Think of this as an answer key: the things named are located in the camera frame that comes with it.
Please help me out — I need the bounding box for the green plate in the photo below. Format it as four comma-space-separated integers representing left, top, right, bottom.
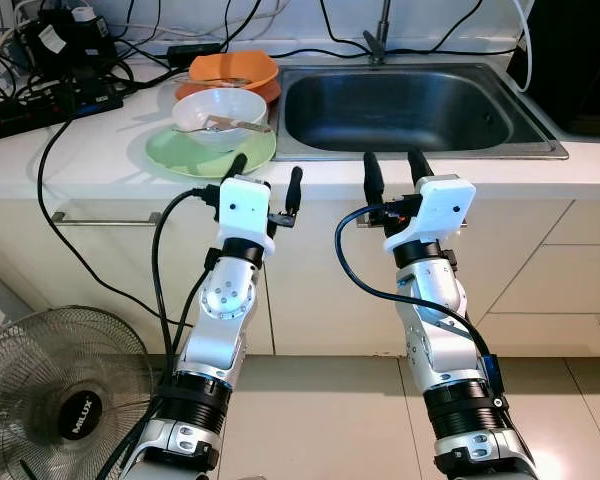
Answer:
145, 125, 278, 179

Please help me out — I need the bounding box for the metal spoon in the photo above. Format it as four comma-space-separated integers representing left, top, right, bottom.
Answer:
175, 118, 273, 136

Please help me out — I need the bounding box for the long black power cable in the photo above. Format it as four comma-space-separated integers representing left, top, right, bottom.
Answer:
37, 95, 196, 351

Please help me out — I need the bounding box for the large black power adapter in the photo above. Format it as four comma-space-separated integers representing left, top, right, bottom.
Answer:
20, 10, 121, 81

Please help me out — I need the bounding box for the grey floor fan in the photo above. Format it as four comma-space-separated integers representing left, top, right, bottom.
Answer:
0, 305, 156, 480

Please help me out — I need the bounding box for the black power strip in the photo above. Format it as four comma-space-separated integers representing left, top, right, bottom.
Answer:
0, 80, 126, 139

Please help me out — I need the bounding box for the long metal drawer handle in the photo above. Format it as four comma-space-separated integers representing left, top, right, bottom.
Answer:
51, 210, 163, 227

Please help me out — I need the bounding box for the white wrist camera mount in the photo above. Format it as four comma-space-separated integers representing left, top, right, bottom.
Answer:
217, 175, 276, 261
383, 175, 476, 256

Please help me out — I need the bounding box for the metal utensil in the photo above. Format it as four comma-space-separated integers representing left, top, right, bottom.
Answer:
195, 76, 253, 87

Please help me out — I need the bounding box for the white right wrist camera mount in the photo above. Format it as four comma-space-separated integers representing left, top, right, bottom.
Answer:
383, 175, 476, 256

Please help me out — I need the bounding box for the chrome faucet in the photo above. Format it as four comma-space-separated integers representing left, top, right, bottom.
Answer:
363, 0, 393, 66

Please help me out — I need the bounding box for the stainless steel sink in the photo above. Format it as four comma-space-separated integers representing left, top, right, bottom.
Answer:
273, 62, 569, 161

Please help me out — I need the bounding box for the small black adapter brick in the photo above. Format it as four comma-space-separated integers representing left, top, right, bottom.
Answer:
168, 42, 223, 59

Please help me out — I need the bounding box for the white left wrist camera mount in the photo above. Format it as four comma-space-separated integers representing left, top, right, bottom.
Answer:
217, 175, 276, 261

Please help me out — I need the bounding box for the orange plate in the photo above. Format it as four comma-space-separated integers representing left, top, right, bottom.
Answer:
173, 78, 281, 104

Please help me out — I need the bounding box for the white bowl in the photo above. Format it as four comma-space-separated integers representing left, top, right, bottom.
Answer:
172, 88, 270, 151

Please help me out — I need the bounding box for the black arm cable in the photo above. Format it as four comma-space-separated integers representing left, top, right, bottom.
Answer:
150, 188, 221, 361
336, 205, 506, 401

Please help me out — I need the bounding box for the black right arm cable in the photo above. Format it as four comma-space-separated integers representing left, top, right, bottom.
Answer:
336, 205, 506, 401

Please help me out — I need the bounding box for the white kitchen cabinet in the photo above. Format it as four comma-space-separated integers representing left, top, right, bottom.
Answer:
0, 195, 600, 356

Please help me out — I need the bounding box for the orange bowl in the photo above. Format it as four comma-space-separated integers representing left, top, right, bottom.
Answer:
188, 52, 279, 91

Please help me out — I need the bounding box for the white hose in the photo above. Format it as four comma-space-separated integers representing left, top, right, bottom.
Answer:
510, 0, 533, 91

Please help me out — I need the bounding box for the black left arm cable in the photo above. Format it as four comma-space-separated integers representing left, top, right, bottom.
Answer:
150, 188, 221, 361

